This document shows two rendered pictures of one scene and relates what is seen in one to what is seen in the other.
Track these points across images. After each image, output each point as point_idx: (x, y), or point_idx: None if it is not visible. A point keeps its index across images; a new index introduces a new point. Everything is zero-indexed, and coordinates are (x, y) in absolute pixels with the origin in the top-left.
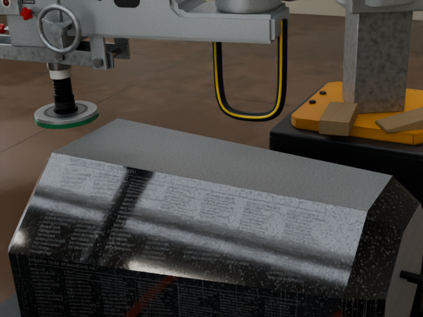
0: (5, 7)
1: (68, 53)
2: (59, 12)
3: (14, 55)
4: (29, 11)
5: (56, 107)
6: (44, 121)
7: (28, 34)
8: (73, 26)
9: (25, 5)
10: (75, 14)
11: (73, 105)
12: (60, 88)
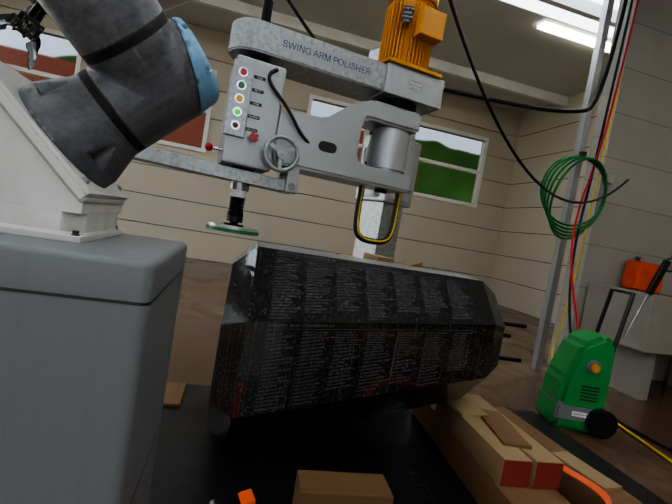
0: (233, 128)
1: (263, 177)
2: (274, 144)
3: (211, 171)
4: (258, 135)
5: (232, 220)
6: (231, 227)
7: (242, 154)
8: None
9: (247, 132)
10: (286, 148)
11: (242, 221)
12: (237, 205)
